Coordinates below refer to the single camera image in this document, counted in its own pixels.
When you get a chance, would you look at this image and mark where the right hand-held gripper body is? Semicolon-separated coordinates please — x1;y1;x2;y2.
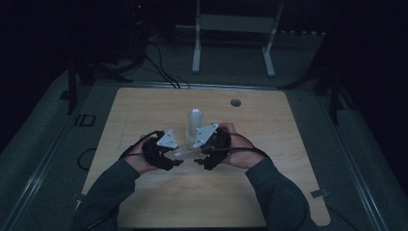
192;123;231;166

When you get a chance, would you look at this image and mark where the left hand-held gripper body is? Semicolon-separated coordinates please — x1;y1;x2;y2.
141;129;179;170

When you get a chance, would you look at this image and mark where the translucent plastic cup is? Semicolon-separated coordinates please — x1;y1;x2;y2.
172;147;197;161

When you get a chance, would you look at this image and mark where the clear plastic bottle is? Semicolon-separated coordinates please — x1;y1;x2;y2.
186;108;205;149

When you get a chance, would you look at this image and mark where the person's left hand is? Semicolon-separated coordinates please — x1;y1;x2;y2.
123;134;154;175

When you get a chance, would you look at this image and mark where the person's right hand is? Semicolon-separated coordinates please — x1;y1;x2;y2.
219;122;258;170

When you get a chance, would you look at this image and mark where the black metal stand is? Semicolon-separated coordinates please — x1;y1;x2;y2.
329;68;342;127
65;59;79;116

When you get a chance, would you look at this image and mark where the dark computer tower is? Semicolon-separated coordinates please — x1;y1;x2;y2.
127;0;149;63

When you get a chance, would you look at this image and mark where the white power strip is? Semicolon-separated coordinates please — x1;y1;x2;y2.
278;30;327;37

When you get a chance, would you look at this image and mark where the black floor cable loop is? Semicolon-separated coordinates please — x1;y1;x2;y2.
77;147;98;171

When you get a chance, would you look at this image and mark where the black square floor bracket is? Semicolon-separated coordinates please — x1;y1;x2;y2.
73;114;97;128

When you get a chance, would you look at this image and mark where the bundle of black floor cables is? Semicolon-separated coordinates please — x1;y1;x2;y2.
140;41;191;90

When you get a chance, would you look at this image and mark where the white metal stand frame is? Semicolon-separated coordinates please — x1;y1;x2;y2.
191;0;285;78

